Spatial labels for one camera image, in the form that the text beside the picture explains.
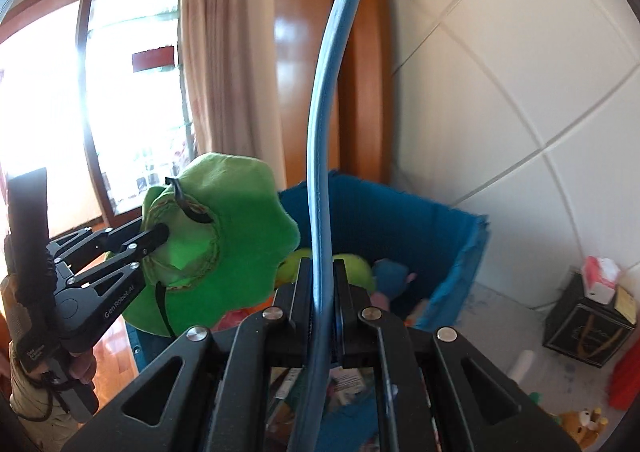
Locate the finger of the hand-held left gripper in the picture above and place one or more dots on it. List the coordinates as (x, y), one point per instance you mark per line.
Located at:
(90, 239)
(115, 297)

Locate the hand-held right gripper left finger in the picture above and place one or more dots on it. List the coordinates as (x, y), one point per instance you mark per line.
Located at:
(305, 312)

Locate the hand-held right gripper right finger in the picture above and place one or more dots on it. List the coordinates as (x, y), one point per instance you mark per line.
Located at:
(342, 312)

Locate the green plush hat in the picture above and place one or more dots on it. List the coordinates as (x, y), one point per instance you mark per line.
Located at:
(240, 252)

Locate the blue plastic storage box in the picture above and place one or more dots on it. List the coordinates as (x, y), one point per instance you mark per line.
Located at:
(400, 222)

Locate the blue curved plastic strip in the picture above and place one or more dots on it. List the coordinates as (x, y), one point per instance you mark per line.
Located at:
(320, 182)

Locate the person's left forearm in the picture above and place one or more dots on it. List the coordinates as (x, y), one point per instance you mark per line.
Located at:
(35, 402)

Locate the person's left hand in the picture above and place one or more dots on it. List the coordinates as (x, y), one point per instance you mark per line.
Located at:
(82, 367)

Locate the yellow green plush toy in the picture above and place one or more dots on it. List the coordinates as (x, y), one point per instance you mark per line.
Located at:
(357, 272)

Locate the pink pig plush teal dress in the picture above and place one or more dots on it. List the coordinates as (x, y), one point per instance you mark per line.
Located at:
(390, 277)

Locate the window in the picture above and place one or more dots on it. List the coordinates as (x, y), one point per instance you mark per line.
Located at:
(50, 107)

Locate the beige curtain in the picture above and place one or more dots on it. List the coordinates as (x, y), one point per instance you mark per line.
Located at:
(225, 57)

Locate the black gift bag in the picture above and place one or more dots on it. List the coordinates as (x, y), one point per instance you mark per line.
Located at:
(580, 332)

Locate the pink white tissue box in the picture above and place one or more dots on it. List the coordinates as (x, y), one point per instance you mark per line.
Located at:
(600, 277)

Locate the small brown bear plush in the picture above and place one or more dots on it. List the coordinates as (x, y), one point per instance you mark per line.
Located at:
(582, 424)

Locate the small yellow box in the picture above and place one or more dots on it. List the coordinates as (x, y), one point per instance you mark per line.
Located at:
(625, 302)

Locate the red plastic toy case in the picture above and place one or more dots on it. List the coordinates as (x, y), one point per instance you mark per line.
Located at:
(625, 377)

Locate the wooden door frame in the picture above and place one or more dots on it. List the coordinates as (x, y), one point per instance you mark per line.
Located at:
(295, 82)

